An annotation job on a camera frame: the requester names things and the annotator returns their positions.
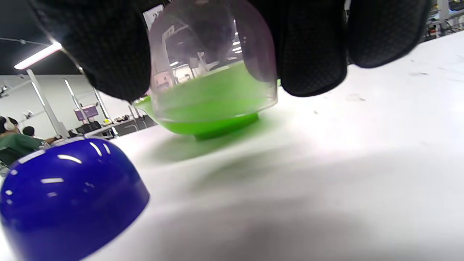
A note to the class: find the person's right hand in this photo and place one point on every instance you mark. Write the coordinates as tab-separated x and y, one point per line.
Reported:
315	43

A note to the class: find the green plastic bowl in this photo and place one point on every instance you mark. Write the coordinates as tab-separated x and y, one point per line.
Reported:
210	128

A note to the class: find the long ceiling tube light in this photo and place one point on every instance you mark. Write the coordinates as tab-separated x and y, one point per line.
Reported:
38	55

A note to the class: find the blue dice cup cover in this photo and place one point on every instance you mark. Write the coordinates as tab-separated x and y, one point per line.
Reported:
72	203

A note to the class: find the clear plastic dome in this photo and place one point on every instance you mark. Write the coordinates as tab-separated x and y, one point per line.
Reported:
214	94

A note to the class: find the white tagged shelf post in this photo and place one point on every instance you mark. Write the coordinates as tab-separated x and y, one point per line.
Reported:
47	108

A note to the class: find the purple lit monitor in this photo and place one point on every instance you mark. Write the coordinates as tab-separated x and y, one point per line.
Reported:
87	112

